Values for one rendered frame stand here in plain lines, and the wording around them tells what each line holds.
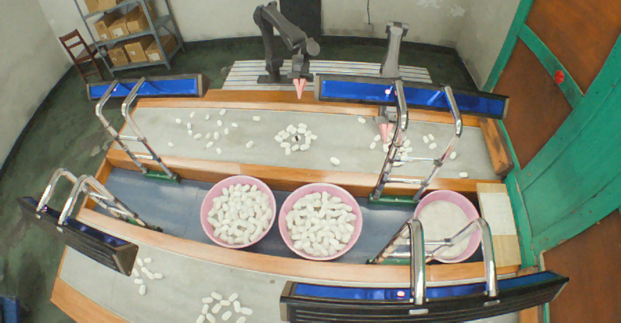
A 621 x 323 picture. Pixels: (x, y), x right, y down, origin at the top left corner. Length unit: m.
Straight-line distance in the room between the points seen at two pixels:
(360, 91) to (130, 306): 1.04
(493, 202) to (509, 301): 0.55
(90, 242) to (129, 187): 0.68
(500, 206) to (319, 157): 0.73
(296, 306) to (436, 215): 0.65
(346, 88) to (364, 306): 0.54
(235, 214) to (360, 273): 0.45
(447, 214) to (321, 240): 0.46
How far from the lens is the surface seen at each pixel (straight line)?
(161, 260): 0.98
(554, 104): 0.99
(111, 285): 1.10
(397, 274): 0.82
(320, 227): 0.85
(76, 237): 0.72
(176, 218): 1.08
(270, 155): 1.00
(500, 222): 1.03
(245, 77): 1.52
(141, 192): 1.24
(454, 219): 0.99
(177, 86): 0.89
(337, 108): 1.12
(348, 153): 0.99
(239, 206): 0.92
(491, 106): 0.87
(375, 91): 0.73
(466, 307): 0.51
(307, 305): 0.43
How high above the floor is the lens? 1.54
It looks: 53 degrees down
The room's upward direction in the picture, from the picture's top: 3 degrees counter-clockwise
